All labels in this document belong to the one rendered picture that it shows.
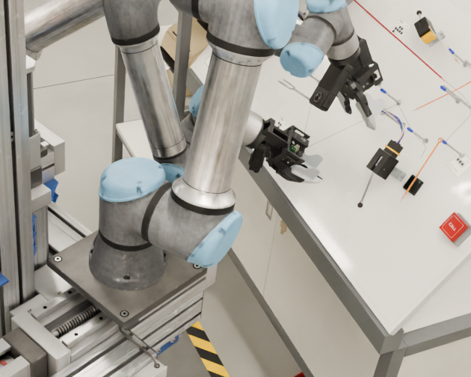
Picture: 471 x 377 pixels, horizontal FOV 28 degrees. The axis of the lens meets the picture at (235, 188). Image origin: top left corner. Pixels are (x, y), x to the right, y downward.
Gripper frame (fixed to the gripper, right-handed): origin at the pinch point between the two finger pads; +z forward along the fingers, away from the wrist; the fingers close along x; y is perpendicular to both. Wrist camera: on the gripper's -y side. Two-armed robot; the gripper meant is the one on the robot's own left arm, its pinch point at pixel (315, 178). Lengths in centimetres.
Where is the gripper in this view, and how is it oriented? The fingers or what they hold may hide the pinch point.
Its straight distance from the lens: 216.0
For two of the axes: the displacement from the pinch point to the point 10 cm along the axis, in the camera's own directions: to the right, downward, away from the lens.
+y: 5.9, -3.3, -7.4
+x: 2.1, -8.2, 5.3
